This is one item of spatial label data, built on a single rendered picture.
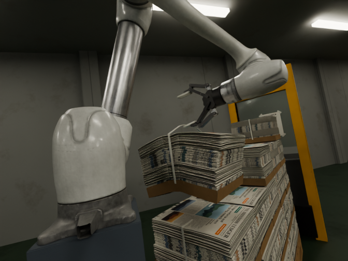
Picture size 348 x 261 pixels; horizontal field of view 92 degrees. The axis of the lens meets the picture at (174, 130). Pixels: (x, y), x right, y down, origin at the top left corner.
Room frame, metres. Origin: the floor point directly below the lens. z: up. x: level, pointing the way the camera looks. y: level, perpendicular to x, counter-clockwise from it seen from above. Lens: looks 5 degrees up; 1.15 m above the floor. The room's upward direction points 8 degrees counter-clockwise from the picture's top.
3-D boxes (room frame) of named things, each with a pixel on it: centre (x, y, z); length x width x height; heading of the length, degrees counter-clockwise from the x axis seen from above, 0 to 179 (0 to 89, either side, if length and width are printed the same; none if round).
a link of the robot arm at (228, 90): (0.63, -0.24, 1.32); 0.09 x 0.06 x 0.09; 142
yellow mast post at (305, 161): (1.82, -1.34, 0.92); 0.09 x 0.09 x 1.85; 51
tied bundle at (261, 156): (1.24, -0.44, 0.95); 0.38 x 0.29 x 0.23; 50
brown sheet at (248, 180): (1.24, -0.44, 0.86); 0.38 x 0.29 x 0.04; 50
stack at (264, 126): (1.69, -0.81, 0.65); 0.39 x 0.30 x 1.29; 51
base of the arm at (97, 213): (0.41, 0.21, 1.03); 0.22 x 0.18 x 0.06; 17
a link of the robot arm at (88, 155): (0.44, 0.22, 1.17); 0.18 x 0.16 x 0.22; 12
